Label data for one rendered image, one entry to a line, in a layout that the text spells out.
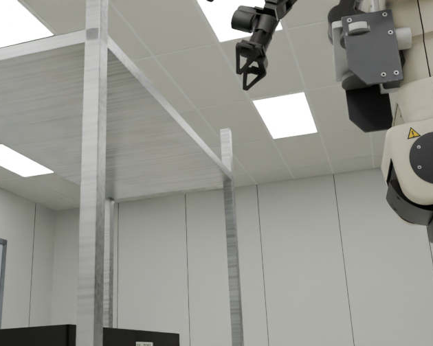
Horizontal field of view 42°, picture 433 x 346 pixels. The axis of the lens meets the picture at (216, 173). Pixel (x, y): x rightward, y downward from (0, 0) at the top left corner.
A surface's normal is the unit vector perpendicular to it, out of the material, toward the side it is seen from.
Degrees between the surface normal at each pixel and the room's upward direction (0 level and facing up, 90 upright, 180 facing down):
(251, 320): 90
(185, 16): 180
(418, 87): 90
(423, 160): 90
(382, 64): 90
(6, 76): 180
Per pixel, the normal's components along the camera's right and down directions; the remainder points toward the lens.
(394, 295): -0.29, -0.29
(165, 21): 0.05, 0.95
